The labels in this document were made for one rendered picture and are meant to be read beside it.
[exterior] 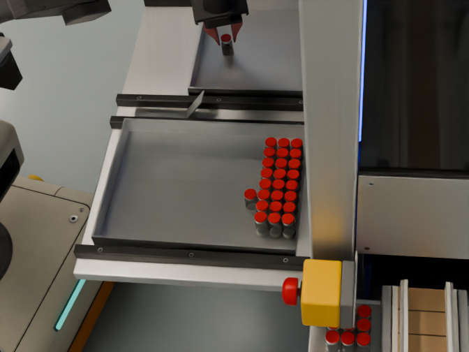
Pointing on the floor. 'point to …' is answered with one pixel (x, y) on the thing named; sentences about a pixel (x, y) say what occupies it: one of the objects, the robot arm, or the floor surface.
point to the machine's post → (331, 121)
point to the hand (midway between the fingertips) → (226, 38)
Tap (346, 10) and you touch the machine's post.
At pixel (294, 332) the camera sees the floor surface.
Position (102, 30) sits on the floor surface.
